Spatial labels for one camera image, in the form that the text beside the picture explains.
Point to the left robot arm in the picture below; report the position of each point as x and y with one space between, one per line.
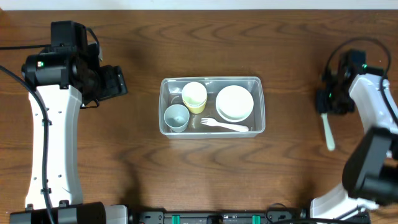
64 78

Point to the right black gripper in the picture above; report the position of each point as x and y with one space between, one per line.
329 106

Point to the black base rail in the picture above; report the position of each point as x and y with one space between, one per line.
271 215

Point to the white plastic cup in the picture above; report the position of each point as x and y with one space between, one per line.
194 93

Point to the white plastic bowl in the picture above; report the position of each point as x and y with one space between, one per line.
234 103

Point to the pale green plastic spoon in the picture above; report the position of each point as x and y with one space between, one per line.
330 142

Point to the clear plastic container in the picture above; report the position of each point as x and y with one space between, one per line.
170 94

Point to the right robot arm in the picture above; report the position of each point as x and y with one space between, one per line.
367 182

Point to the yellow plastic cup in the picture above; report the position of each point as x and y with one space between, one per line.
195 109

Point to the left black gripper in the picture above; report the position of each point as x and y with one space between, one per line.
112 81

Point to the white plastic fork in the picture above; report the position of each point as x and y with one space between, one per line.
213 122

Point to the grey plastic cup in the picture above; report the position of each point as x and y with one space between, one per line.
177 117

